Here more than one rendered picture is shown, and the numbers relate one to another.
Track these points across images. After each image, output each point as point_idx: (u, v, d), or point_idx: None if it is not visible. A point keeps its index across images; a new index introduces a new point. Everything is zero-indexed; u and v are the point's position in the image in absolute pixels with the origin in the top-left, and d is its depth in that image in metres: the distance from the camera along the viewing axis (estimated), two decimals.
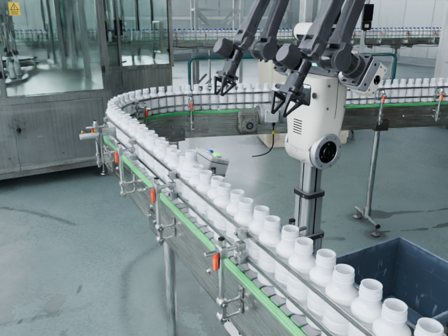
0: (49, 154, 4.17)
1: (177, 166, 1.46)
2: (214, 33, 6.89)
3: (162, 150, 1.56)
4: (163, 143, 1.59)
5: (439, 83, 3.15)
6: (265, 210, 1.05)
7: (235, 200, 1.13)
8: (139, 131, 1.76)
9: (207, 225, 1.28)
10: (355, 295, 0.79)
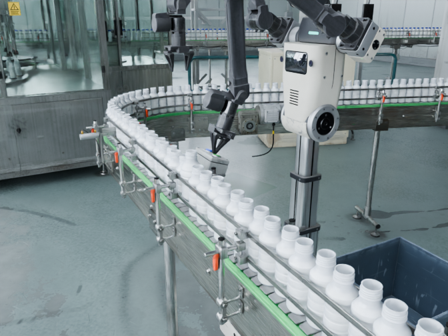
0: (49, 154, 4.17)
1: (177, 166, 1.46)
2: (214, 33, 6.89)
3: (162, 150, 1.56)
4: (163, 143, 1.59)
5: (439, 83, 3.15)
6: (265, 210, 1.05)
7: (235, 200, 1.13)
8: (139, 131, 1.76)
9: (207, 225, 1.28)
10: (355, 295, 0.79)
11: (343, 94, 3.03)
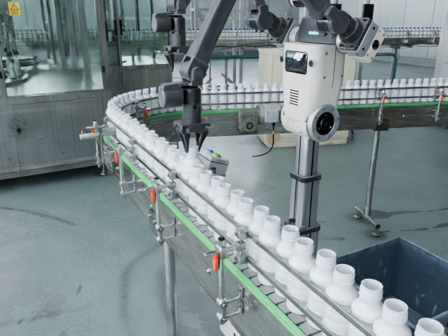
0: (49, 154, 4.17)
1: (177, 166, 1.46)
2: None
3: (162, 150, 1.56)
4: (163, 143, 1.59)
5: (439, 83, 3.15)
6: (265, 210, 1.05)
7: (235, 200, 1.13)
8: (139, 131, 1.76)
9: (207, 225, 1.28)
10: (355, 295, 0.79)
11: (343, 94, 3.03)
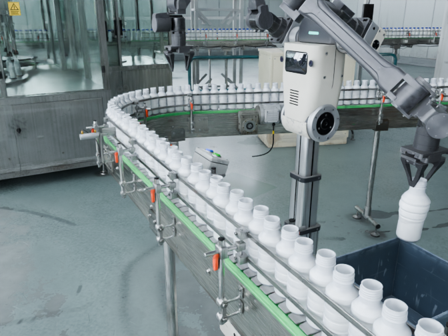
0: (49, 154, 4.17)
1: (176, 167, 1.45)
2: (214, 33, 6.89)
3: (161, 151, 1.56)
4: (165, 143, 1.58)
5: (439, 83, 3.15)
6: (265, 210, 1.05)
7: (233, 199, 1.13)
8: (139, 131, 1.76)
9: (207, 225, 1.29)
10: (355, 295, 0.79)
11: (343, 94, 3.03)
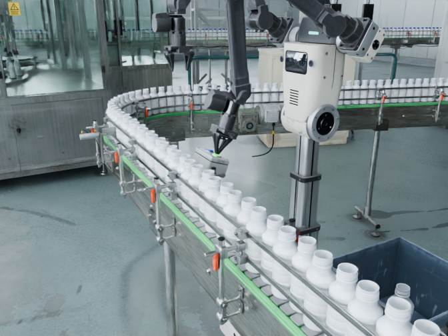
0: (49, 154, 4.17)
1: (176, 167, 1.46)
2: (214, 33, 6.89)
3: (161, 150, 1.56)
4: (164, 143, 1.59)
5: (439, 83, 3.15)
6: (254, 202, 1.10)
7: (222, 192, 1.18)
8: (139, 131, 1.76)
9: None
10: (335, 276, 0.84)
11: (343, 94, 3.03)
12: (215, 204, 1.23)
